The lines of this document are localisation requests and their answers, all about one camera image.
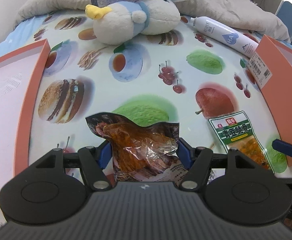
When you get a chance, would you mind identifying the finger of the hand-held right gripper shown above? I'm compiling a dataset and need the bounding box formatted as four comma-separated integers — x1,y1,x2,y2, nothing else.
272,133,292,170

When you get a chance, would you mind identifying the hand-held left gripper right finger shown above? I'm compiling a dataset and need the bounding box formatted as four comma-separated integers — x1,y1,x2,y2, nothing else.
177,137,254,191

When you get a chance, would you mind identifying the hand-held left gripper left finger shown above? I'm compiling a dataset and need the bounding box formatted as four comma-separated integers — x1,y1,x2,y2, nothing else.
34,141,112,191

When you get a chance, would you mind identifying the dark brown snack packet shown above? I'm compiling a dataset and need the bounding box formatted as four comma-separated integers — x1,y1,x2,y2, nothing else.
85,113,214,183

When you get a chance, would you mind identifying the green label snack packet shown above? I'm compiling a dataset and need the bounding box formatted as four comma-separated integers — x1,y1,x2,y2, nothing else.
208,110,277,173

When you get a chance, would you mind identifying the pink cardboard box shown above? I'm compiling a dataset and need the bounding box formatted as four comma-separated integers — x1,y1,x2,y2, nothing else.
246,35,292,167

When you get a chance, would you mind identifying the food print bed sheet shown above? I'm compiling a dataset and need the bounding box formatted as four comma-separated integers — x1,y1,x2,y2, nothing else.
0,10,292,227

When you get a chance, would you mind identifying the pink cardboard box lid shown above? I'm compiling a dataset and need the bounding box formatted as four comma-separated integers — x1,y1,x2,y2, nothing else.
0,39,50,202

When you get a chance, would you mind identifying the white spray bottle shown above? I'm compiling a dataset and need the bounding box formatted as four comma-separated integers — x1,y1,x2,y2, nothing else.
190,16,259,58

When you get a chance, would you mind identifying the blue chair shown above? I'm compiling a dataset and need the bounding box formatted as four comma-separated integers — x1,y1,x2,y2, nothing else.
277,1,292,33

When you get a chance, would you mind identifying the white blue plush toy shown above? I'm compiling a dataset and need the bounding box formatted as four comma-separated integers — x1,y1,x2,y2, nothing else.
85,0,181,45

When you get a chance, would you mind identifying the blue star bed sheet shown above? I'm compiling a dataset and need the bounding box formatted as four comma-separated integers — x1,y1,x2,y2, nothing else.
0,21,37,62

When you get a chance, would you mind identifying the grey duvet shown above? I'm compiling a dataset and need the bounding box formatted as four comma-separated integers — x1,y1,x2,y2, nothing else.
14,0,291,43

